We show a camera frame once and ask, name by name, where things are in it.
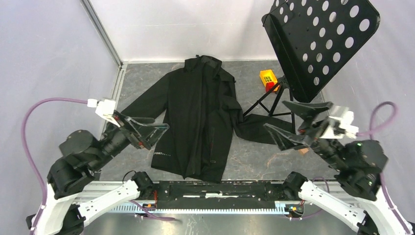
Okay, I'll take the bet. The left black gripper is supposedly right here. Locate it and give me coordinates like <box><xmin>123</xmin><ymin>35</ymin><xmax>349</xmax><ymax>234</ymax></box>
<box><xmin>91</xmin><ymin>109</ymin><xmax>170</xmax><ymax>170</ymax></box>

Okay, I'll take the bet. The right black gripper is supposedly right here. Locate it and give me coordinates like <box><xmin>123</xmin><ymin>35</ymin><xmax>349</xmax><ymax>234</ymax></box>
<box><xmin>263</xmin><ymin>98</ymin><xmax>348</xmax><ymax>169</ymax></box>

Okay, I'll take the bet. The black zip jacket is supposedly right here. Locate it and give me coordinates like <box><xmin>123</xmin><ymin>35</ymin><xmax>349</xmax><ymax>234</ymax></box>
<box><xmin>122</xmin><ymin>55</ymin><xmax>292</xmax><ymax>183</ymax></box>

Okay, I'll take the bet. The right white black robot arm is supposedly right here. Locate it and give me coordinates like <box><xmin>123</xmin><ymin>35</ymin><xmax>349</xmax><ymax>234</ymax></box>
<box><xmin>264</xmin><ymin>101</ymin><xmax>415</xmax><ymax>235</ymax></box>

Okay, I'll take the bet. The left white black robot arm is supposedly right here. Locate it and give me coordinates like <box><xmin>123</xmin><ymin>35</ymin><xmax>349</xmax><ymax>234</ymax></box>
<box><xmin>26</xmin><ymin>112</ymin><xmax>169</xmax><ymax>235</ymax></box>

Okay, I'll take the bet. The small brown wooden block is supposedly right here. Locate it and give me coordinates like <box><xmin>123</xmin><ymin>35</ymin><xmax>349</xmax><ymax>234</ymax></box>
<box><xmin>298</xmin><ymin>148</ymin><xmax>309</xmax><ymax>155</ymax></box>

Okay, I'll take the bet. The yellow and red toy block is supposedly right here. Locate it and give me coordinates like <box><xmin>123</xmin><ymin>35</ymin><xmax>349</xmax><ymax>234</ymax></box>
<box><xmin>259</xmin><ymin>70</ymin><xmax>277</xmax><ymax>92</ymax></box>

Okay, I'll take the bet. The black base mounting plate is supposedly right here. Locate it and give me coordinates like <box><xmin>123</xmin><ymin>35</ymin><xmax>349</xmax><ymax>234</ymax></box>
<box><xmin>137</xmin><ymin>180</ymin><xmax>301</xmax><ymax>210</ymax></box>

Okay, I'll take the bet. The black perforated music stand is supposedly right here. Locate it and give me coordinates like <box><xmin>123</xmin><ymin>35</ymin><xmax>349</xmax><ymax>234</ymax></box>
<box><xmin>261</xmin><ymin>0</ymin><xmax>380</xmax><ymax>119</ymax></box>

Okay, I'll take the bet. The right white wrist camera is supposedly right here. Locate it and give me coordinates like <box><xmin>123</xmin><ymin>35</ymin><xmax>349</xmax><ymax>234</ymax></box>
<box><xmin>320</xmin><ymin>105</ymin><xmax>359</xmax><ymax>139</ymax></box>

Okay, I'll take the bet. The aluminium frame rail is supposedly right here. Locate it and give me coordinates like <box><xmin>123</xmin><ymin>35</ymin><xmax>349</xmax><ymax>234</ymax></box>
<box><xmin>79</xmin><ymin>180</ymin><xmax>358</xmax><ymax>204</ymax></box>

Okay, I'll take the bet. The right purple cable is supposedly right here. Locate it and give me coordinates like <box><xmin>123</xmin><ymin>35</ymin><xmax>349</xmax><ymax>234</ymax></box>
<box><xmin>288</xmin><ymin>101</ymin><xmax>413</xmax><ymax>235</ymax></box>

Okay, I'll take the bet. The purple cable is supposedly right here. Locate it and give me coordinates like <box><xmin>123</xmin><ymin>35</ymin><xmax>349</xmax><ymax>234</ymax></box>
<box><xmin>288</xmin><ymin>101</ymin><xmax>413</xmax><ymax>235</ymax></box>
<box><xmin>21</xmin><ymin>97</ymin><xmax>177</xmax><ymax>235</ymax></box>

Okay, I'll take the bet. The white slotted cable duct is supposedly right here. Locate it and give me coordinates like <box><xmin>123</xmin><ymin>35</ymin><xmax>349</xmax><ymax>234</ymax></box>
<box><xmin>109</xmin><ymin>202</ymin><xmax>304</xmax><ymax>215</ymax></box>

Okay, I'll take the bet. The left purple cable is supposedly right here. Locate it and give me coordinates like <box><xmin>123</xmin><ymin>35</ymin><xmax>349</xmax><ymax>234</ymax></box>
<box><xmin>21</xmin><ymin>97</ymin><xmax>177</xmax><ymax>235</ymax></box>

